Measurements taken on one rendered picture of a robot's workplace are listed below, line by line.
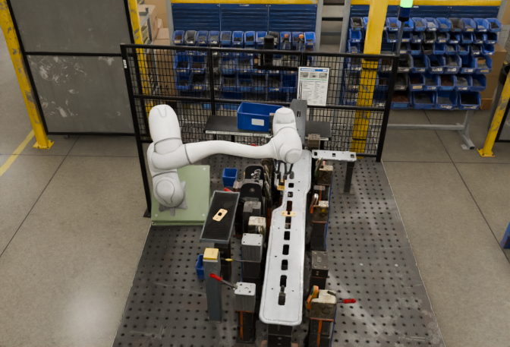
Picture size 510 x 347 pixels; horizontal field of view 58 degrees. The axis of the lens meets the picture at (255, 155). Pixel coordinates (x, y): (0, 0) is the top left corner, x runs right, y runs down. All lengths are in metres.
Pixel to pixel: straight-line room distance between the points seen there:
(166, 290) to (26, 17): 3.07
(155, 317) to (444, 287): 2.17
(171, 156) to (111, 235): 1.99
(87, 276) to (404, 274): 2.30
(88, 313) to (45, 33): 2.60
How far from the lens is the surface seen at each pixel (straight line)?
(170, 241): 2.90
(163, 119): 2.24
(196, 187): 2.98
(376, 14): 3.16
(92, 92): 4.91
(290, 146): 1.99
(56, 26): 4.75
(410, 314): 2.64
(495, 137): 5.36
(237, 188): 2.64
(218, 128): 3.29
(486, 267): 4.07
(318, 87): 3.28
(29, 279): 3.96
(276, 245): 2.41
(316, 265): 2.30
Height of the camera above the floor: 2.71
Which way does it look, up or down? 34 degrees down
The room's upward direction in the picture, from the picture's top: straight up
